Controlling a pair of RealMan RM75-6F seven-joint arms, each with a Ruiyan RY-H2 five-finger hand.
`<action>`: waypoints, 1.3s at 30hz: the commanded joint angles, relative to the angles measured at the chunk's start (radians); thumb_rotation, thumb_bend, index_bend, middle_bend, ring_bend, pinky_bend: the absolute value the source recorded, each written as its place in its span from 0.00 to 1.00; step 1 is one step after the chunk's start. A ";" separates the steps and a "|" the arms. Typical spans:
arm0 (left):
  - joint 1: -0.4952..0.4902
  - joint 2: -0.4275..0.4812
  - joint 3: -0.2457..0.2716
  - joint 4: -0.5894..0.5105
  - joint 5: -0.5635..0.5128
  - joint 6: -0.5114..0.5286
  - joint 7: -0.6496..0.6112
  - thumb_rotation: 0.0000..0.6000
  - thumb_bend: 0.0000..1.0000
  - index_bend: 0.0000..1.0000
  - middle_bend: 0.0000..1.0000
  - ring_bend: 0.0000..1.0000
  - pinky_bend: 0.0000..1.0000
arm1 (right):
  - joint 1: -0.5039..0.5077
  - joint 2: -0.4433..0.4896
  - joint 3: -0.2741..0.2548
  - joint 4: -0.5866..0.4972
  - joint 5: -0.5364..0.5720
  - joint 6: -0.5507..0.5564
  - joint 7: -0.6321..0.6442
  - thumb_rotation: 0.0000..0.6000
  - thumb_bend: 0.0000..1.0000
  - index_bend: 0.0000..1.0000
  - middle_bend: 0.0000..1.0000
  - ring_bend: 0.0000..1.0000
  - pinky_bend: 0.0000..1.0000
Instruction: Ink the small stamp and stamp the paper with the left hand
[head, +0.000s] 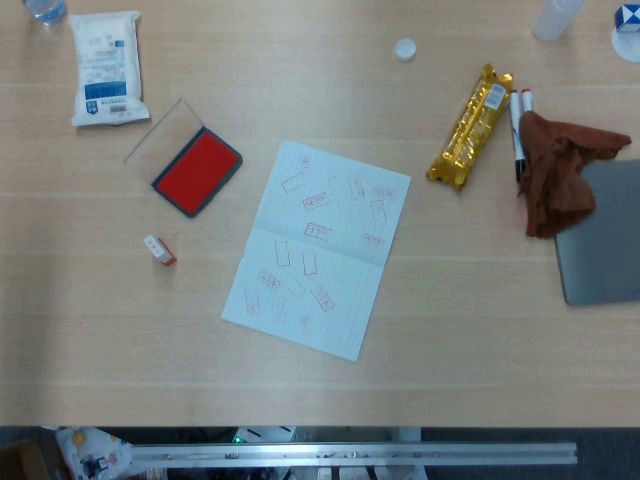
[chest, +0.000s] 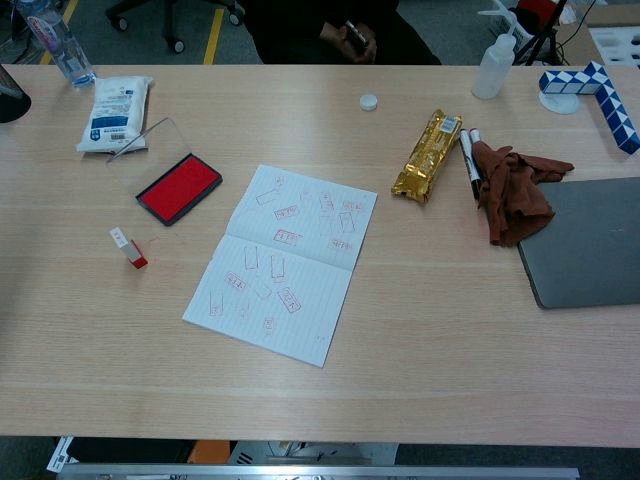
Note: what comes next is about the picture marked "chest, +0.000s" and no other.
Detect small red white stamp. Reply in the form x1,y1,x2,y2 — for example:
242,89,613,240
108,226,150,271

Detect white paper with red stamps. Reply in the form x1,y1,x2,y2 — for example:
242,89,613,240
181,164,379,370

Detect gold foil snack pack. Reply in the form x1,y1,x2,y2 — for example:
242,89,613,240
390,108,463,204

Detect red ink pad case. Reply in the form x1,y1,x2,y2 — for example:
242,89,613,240
105,117,224,227

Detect black capped marker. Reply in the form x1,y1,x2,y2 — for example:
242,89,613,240
458,128,482,200

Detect brown cloth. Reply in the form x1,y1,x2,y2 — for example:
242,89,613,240
477,141,575,248

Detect dark smartphone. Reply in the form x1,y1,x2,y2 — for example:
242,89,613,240
343,20,370,51

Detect person in black clothes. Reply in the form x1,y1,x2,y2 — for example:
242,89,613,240
238,0,443,66

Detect orange object under table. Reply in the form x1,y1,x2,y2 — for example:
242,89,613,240
188,439,232,465

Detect translucent squeeze wash bottle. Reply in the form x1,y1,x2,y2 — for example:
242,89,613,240
471,8,518,101

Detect white blue tissue pack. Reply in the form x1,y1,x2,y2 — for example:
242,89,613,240
75,75,155,155

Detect black office chair base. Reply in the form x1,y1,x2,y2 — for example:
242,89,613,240
105,0,246,54

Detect grey closed laptop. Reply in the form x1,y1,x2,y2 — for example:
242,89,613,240
516,176,640,310

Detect white round disc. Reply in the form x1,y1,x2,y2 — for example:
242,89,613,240
538,89,581,116

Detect white plastic basket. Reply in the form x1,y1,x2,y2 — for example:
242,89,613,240
492,0,539,49

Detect black tripod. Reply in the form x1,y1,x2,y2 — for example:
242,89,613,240
519,0,571,66

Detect blue white small box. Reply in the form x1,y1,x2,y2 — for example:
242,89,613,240
538,60,640,156

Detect clear plastic water bottle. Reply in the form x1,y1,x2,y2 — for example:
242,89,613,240
17,0,98,90

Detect white printed sheet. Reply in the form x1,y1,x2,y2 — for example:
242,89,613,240
46,436,75,474

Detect black curved object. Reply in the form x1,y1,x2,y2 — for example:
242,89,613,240
0,64,32,124

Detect white foam tray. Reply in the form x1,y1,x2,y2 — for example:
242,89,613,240
588,25,640,69

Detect aluminium profile rail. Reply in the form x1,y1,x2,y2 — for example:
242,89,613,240
57,463,581,480

